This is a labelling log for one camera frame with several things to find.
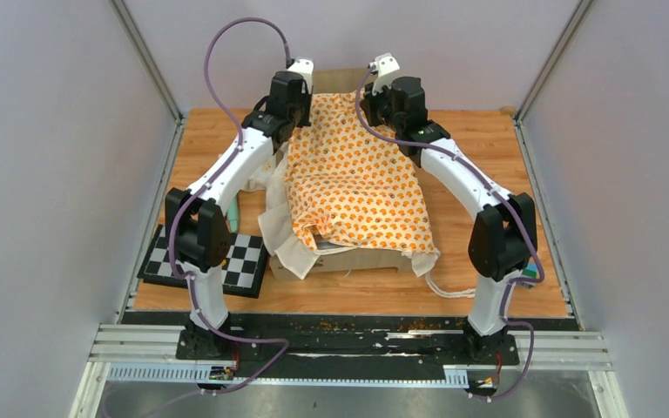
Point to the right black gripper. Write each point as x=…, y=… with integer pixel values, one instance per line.
x=371, y=98

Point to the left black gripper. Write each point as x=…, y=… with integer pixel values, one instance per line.
x=307, y=97

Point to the yellow duck print blanket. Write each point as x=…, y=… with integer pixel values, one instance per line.
x=352, y=185

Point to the wooden pet bed frame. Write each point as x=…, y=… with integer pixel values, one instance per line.
x=346, y=248

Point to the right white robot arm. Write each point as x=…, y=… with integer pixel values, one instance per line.
x=503, y=240

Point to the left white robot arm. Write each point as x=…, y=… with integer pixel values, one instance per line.
x=198, y=236

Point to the teal cylinder toy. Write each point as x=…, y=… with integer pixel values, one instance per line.
x=233, y=215

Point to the blue green small block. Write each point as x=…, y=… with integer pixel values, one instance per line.
x=531, y=274

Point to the white rope tie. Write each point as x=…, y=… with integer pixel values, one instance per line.
x=445, y=289

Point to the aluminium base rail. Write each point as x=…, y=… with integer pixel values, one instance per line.
x=330, y=356

